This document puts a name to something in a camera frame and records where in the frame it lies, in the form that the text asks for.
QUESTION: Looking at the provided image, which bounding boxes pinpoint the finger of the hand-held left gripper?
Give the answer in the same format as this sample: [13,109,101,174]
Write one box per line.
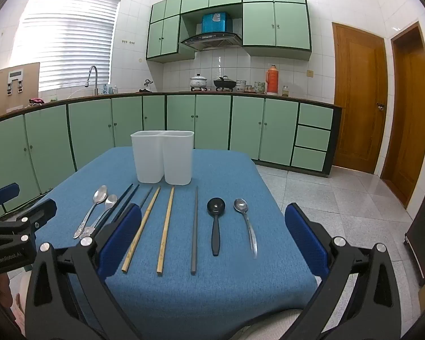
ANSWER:
[0,183,20,217]
[0,198,58,247]

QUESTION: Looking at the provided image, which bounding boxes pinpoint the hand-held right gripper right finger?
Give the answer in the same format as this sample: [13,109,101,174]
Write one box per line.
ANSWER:
[284,203,421,340]

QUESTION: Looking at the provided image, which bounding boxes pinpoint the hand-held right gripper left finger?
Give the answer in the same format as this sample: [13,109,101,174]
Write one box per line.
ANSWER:
[25,203,143,340]

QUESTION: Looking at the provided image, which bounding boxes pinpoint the wooden chopstick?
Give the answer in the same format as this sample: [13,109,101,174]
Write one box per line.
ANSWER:
[156,186,175,275]
[121,186,161,274]

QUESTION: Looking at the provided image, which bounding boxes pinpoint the black chopstick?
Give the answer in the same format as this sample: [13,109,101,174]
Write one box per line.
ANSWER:
[92,183,134,236]
[111,184,140,224]

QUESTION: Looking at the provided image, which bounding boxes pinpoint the small silver spoon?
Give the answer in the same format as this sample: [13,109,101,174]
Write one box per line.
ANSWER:
[81,194,118,238]

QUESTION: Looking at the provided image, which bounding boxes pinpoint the large silver spoon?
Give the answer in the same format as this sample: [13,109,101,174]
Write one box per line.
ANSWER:
[73,185,109,239]

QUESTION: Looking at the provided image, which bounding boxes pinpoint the plain silver spoon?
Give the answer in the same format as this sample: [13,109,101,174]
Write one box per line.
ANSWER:
[234,198,258,259]

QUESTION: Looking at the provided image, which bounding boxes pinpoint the white two-compartment utensil holder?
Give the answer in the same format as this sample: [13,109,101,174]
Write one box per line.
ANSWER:
[131,130,195,186]

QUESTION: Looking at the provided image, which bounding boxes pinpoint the black spoon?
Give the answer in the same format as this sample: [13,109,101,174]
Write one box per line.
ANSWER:
[207,197,226,256]

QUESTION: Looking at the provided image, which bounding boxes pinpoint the blue tablecloth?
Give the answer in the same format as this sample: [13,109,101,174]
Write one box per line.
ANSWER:
[30,147,319,340]

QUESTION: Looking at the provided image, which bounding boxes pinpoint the brown cardboard box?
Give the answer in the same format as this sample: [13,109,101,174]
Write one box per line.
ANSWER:
[0,62,41,113]

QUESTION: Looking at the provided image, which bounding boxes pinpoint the green base cabinets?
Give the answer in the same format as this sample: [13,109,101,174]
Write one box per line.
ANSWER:
[0,92,342,216]

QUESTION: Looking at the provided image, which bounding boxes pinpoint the chrome kitchen faucet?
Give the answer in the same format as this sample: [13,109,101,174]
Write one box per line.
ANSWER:
[85,65,99,95]

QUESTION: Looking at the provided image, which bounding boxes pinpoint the orange thermos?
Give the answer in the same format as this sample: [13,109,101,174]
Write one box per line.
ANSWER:
[265,64,279,95]

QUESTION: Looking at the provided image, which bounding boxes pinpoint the white window blind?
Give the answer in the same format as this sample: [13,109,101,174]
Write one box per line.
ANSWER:
[9,0,122,94]

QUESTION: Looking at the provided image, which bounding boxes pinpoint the black wok with lid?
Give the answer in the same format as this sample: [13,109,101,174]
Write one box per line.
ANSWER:
[213,76,237,92]

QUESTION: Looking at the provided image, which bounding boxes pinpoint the white cooking pot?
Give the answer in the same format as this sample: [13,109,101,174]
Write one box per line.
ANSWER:
[190,74,208,91]

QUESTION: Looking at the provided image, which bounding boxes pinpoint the black range hood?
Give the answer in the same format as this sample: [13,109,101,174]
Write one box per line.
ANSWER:
[180,33,242,52]

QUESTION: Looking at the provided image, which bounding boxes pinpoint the wooden door with handle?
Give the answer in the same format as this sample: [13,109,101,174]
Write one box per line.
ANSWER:
[332,22,388,175]

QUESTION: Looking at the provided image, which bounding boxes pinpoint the green wall cabinets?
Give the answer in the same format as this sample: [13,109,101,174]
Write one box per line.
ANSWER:
[146,0,312,63]

